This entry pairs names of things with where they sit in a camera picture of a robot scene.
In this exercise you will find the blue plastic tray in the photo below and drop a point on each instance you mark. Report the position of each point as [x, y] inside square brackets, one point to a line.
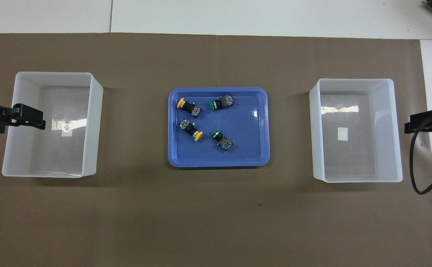
[245, 148]

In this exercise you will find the green push button switch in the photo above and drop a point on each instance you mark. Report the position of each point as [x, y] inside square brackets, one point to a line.
[223, 102]
[223, 141]

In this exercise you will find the translucent white plastic box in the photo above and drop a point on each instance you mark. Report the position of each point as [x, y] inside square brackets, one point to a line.
[386, 148]
[89, 148]

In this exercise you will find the yellow push button switch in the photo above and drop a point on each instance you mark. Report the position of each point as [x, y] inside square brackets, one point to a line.
[189, 128]
[191, 107]

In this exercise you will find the brown paper table mat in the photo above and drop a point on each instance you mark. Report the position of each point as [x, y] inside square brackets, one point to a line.
[216, 222]

